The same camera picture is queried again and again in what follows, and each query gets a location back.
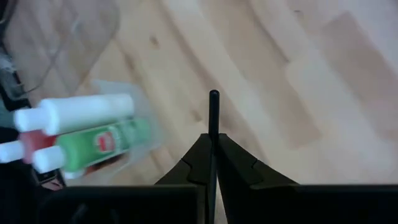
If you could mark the green paint bottle white cap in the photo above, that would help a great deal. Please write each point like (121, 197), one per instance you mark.
(81, 149)

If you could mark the large red paint bottle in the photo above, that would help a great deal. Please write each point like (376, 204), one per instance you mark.
(35, 143)

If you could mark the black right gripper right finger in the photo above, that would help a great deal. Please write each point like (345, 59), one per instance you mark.
(280, 202)

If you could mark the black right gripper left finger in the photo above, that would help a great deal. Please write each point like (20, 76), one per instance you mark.
(174, 202)

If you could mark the large clear plastic bin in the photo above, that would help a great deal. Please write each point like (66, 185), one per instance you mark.
(77, 37)

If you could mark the small clear plastic bin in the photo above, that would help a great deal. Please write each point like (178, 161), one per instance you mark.
(143, 105)

